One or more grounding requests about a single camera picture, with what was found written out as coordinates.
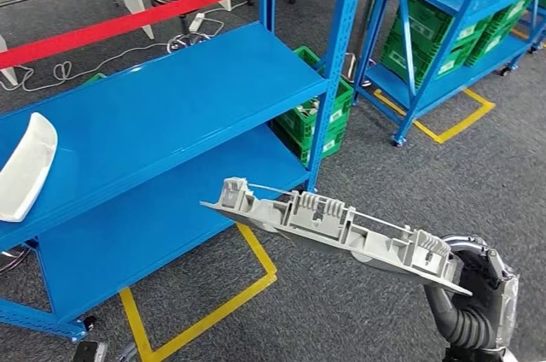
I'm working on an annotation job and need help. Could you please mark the red barrier belt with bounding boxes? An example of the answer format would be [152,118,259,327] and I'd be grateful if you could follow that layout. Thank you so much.
[0,0,346,69]

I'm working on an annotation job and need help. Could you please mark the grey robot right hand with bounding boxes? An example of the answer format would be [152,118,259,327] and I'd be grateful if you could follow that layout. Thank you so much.
[423,284,453,324]

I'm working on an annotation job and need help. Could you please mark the white floor cable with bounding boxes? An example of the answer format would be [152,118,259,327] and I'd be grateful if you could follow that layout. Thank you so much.
[0,37,171,92]

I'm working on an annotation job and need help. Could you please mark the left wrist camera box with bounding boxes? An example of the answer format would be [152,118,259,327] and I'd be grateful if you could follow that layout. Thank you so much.
[72,340,108,362]

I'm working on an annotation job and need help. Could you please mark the silver plastic wheel hubcap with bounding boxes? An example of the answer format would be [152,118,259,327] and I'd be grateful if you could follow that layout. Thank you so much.
[201,177,472,297]

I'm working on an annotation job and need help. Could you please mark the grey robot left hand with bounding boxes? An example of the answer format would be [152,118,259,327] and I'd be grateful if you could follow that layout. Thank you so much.
[117,342,137,362]

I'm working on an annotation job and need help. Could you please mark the white curved plastic part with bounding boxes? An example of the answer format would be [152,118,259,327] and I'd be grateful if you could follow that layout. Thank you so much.
[0,112,59,223]

